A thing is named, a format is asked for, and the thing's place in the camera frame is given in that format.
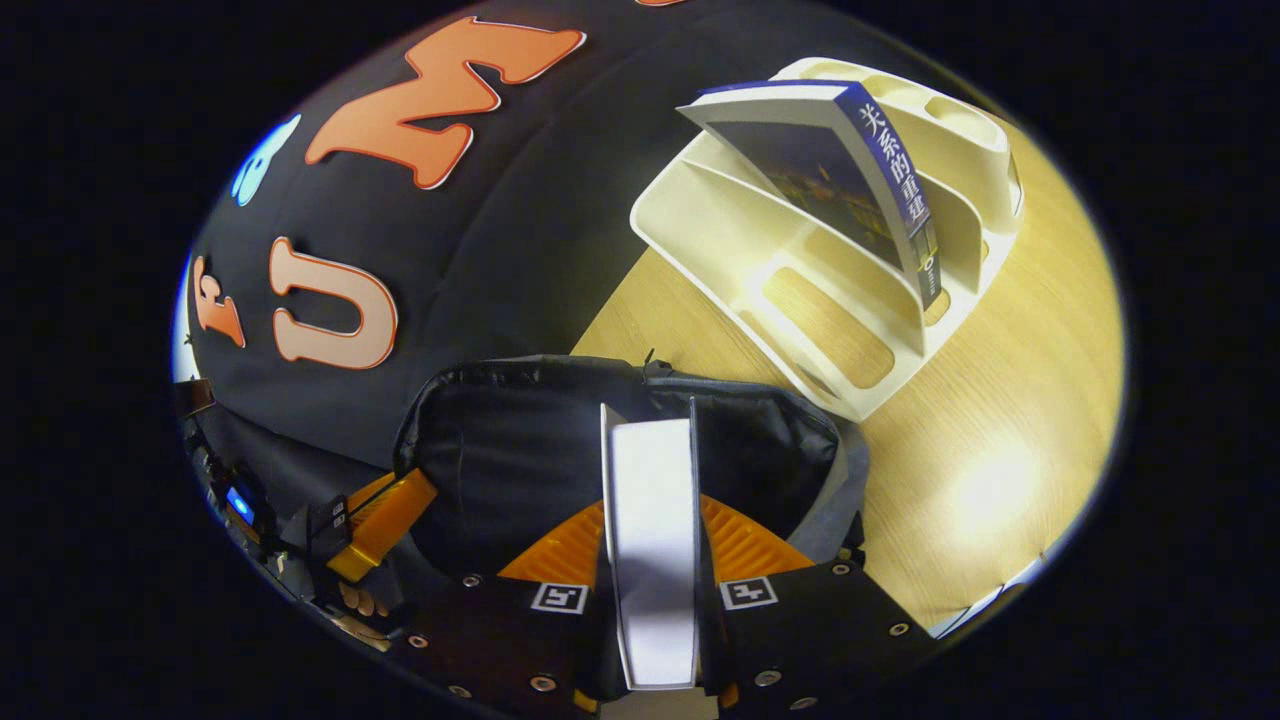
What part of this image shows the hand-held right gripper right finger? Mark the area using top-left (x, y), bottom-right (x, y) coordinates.
top-left (695, 495), bottom-right (941, 716)

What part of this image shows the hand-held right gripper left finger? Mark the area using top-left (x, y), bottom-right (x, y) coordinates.
top-left (390, 498), bottom-right (613, 716)

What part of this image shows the grey schoolbag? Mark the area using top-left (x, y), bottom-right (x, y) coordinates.
top-left (393, 355), bottom-right (871, 583)

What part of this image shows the black cover book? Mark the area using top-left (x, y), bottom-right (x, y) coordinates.
top-left (598, 397), bottom-right (724, 693)

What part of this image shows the white plastic bookshelf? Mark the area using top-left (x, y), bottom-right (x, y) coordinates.
top-left (630, 57), bottom-right (1026, 423)

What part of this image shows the blue cover book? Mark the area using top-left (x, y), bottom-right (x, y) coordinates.
top-left (677, 80), bottom-right (946, 311)

